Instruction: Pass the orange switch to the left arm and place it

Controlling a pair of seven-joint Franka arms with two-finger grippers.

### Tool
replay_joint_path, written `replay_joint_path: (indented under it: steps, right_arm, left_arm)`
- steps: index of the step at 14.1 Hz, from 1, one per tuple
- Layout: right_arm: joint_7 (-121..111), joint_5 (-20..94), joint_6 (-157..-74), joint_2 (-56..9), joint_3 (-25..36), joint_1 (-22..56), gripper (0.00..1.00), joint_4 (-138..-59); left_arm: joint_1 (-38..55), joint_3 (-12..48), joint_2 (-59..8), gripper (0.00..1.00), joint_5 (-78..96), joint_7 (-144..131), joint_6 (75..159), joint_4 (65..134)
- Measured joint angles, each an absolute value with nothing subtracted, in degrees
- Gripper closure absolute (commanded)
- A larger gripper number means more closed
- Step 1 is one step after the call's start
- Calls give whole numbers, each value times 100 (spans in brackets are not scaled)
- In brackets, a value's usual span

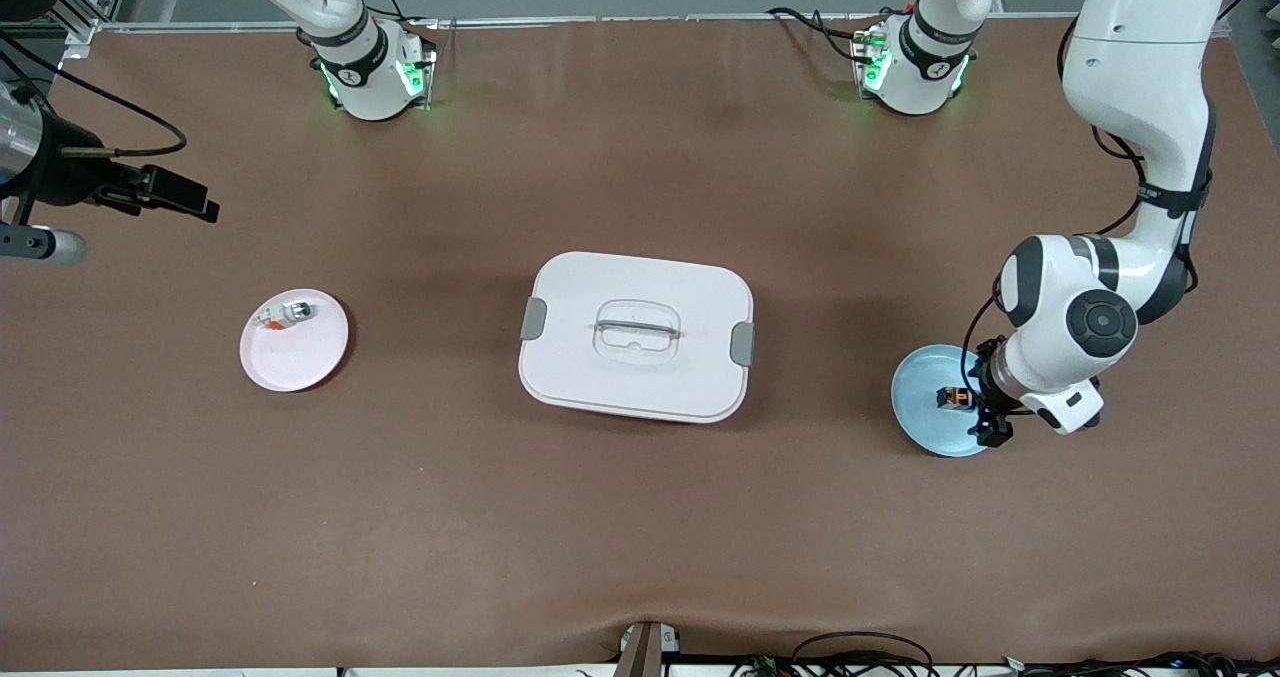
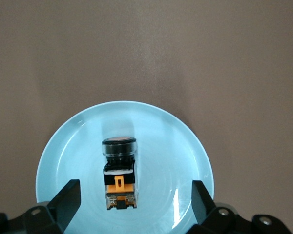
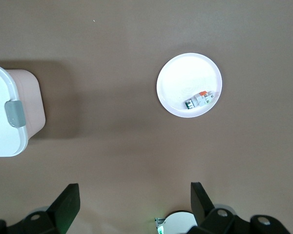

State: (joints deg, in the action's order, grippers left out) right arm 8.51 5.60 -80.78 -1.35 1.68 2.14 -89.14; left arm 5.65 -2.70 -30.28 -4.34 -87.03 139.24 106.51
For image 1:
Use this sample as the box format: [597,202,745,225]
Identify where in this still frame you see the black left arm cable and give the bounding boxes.
[960,17,1201,418]

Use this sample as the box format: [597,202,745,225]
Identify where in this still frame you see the black left base cable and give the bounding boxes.
[766,5,873,64]

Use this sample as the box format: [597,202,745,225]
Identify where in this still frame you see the light blue round plate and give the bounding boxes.
[890,344,1004,458]

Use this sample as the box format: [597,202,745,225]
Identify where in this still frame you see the brown grey mount bracket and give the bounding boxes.
[615,621,683,677]

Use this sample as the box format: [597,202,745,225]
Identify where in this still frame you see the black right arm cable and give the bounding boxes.
[0,29,189,159]

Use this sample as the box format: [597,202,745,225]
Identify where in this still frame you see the pink round plate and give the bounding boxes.
[240,289,350,393]

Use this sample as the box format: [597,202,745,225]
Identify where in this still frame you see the white silver switch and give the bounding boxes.
[254,300,315,333]

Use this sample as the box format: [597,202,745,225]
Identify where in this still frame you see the black cable bundle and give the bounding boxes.
[730,650,1280,677]

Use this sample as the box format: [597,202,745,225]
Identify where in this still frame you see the brown table mat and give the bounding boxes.
[0,15,1280,670]

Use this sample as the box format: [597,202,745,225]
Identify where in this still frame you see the looped black cable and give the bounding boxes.
[790,631,937,677]

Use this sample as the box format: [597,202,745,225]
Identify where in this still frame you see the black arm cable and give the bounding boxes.
[960,17,1201,418]
[0,29,189,159]

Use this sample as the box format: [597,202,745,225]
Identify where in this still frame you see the white lidded box grey latches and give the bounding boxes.
[518,251,756,425]

